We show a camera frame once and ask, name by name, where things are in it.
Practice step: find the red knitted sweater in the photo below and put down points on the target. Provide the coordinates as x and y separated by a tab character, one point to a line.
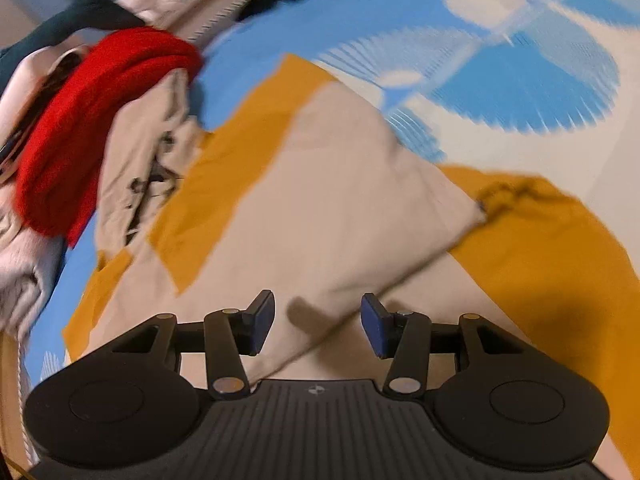
95	110

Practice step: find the blue patterned bed sheet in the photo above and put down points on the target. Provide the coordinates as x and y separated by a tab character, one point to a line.
260	55

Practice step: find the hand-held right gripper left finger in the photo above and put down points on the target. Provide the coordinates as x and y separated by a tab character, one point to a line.
262	322

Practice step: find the beige folded cloth dark trim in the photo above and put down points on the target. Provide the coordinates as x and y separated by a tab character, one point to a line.
30	95

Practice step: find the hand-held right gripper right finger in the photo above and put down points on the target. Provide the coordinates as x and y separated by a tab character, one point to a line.
374	325

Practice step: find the beige bed frame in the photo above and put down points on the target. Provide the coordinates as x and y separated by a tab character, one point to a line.
220	5

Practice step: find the yellow and beige jacket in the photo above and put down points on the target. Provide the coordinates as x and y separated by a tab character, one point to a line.
325	185

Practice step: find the teal cloth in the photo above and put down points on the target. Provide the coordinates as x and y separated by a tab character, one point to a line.
85	10

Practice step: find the white folded towel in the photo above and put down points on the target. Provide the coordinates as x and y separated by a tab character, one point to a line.
25	270

